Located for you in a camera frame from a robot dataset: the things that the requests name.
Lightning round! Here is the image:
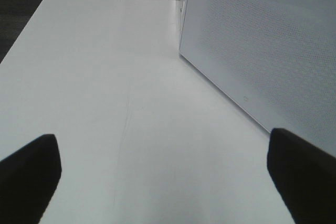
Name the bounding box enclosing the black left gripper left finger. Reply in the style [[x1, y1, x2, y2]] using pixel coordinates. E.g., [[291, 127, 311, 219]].
[[1, 134, 62, 223]]

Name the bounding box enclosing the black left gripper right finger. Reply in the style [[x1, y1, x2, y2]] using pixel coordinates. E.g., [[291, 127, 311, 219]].
[[267, 128, 335, 223]]

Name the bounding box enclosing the white microwave door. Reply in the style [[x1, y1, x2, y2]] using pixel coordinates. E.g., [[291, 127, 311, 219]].
[[180, 0, 335, 155]]

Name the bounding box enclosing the white microwave oven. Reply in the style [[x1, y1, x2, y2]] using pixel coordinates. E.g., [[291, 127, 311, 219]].
[[179, 0, 188, 47]]

